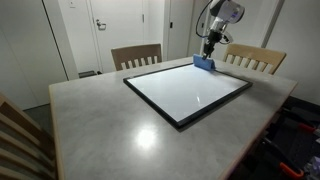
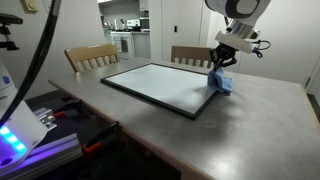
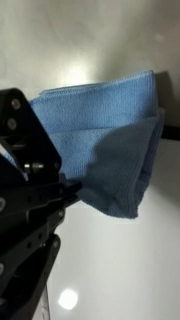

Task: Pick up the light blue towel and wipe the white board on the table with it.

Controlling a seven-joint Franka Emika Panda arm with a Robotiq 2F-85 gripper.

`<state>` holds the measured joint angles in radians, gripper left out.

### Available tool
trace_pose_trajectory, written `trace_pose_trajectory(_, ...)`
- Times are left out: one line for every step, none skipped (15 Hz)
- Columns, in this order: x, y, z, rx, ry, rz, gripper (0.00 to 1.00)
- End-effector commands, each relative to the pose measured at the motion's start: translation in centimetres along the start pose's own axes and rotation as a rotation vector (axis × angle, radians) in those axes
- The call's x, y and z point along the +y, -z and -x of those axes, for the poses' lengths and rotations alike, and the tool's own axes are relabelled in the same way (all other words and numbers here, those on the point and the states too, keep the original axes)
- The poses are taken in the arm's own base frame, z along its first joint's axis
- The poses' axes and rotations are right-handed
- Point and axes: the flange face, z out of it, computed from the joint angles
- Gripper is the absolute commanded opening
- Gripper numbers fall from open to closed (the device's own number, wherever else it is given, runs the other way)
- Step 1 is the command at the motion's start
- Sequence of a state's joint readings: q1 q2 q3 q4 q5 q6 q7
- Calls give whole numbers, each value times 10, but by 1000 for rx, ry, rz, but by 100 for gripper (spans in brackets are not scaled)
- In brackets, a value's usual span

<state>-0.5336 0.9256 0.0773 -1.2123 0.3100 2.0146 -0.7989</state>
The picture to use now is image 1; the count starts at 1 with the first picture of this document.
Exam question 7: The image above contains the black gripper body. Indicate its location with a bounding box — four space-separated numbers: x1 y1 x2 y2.
204 30 223 51

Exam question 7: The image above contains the light blue towel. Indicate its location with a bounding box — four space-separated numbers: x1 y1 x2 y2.
192 54 217 72

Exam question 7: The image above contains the light wooden chair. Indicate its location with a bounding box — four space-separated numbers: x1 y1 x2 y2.
222 43 288 76

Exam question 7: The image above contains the dark brown wooden chair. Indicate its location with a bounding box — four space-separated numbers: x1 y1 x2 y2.
110 43 163 72

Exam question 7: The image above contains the brown slatted wooden chair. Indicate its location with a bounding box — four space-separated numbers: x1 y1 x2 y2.
0 92 57 180

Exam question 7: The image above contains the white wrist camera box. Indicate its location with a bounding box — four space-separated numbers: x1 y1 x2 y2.
220 30 234 45

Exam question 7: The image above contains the whiteboard with black frame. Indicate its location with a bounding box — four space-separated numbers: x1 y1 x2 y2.
122 61 254 129

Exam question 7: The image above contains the silver door lever handle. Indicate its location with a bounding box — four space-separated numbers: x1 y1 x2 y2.
95 18 108 31

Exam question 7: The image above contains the black clamp red handle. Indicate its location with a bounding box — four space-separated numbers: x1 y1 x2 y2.
281 108 319 135

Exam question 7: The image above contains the black clamp orange handle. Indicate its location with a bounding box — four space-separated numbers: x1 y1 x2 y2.
261 136 306 180

